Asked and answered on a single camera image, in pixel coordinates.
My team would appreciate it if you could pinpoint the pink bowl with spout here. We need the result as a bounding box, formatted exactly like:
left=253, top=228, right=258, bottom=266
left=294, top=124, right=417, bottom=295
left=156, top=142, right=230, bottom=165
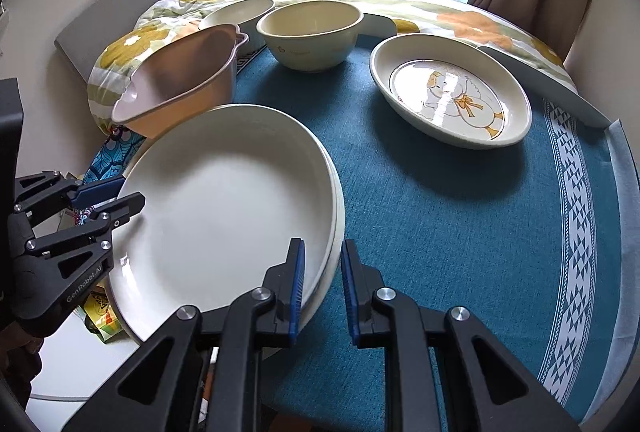
left=110, top=24, right=250, bottom=140

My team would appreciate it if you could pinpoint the teal patterned tablecloth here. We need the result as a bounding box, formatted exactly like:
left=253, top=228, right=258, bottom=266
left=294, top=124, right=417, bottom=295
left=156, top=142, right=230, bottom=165
left=82, top=36, right=640, bottom=432

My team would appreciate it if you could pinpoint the white round bowl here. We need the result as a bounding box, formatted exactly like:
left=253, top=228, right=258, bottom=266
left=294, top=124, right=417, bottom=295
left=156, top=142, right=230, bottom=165
left=197, top=0, right=276, bottom=57

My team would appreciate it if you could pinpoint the white round plate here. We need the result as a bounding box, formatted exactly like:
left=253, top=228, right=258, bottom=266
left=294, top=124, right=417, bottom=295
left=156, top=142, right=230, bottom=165
left=103, top=104, right=338, bottom=343
left=295, top=144, right=347, bottom=330

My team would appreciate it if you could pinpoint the yellow packet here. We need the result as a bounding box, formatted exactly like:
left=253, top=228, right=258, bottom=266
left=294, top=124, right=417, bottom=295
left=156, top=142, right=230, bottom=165
left=82, top=292, right=123, bottom=343

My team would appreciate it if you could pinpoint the grey headboard cushion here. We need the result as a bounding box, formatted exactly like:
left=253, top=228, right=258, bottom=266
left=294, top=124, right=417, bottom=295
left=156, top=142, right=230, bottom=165
left=54, top=0, right=223, bottom=85

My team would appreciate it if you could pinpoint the cream round bowl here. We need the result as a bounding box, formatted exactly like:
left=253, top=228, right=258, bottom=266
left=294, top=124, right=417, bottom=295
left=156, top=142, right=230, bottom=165
left=256, top=0, right=365, bottom=71

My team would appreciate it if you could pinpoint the oval duck print plate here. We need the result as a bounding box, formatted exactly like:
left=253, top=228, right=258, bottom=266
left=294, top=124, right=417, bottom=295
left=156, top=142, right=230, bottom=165
left=369, top=33, right=533, bottom=150

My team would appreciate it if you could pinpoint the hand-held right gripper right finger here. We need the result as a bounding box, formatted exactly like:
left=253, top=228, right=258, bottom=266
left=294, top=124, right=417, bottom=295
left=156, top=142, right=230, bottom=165
left=340, top=239, right=583, bottom=432

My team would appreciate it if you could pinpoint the floral blanket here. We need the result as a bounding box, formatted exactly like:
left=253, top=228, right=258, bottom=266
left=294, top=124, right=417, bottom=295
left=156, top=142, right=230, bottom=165
left=87, top=0, right=581, bottom=133

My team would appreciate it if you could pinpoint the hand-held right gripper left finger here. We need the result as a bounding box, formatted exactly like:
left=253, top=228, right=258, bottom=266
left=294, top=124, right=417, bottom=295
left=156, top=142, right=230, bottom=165
left=62, top=238, right=307, bottom=432

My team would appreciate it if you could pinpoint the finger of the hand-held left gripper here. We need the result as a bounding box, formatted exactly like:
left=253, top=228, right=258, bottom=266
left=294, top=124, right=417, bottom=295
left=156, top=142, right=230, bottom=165
left=14, top=171, right=127, bottom=219
left=9, top=192, right=147, bottom=285

